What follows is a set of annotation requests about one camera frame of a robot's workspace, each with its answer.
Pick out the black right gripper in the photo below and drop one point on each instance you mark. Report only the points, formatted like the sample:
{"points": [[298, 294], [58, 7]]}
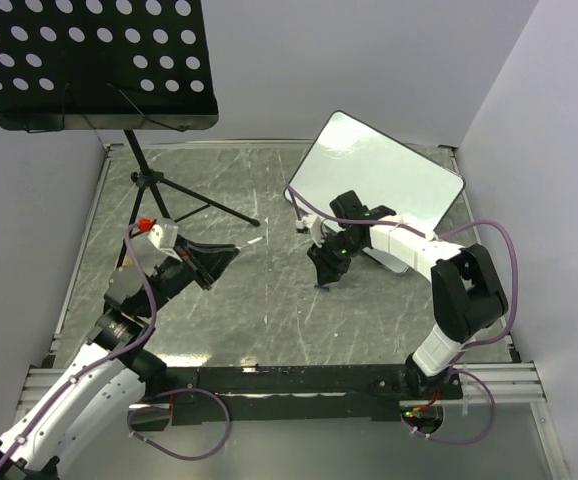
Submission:
{"points": [[328, 269]]}

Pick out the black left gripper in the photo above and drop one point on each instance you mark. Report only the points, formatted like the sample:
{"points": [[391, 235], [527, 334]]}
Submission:
{"points": [[207, 260]]}

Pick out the white whiteboard marker pen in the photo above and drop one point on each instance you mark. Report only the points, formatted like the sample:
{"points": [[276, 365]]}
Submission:
{"points": [[250, 243]]}

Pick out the white whiteboard black frame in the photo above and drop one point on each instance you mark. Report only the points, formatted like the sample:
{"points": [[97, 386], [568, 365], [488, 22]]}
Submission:
{"points": [[351, 155]]}

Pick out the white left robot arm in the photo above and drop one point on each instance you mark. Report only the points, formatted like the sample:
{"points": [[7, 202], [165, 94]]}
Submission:
{"points": [[112, 369]]}

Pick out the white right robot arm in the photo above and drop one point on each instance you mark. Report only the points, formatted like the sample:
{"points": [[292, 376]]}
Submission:
{"points": [[466, 292]]}

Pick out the black perforated music stand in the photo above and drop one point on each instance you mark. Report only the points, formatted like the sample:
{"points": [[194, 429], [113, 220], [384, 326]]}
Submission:
{"points": [[107, 65]]}

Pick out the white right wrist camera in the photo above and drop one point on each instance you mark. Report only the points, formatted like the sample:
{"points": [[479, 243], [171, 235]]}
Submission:
{"points": [[311, 224]]}

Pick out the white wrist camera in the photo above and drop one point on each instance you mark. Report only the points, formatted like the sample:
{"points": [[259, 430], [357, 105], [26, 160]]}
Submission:
{"points": [[162, 234], [311, 224]]}

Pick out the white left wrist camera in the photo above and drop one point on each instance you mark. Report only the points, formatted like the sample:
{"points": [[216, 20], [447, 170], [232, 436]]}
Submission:
{"points": [[162, 234]]}

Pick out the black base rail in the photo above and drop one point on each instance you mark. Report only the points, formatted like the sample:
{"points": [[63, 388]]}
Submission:
{"points": [[376, 391]]}

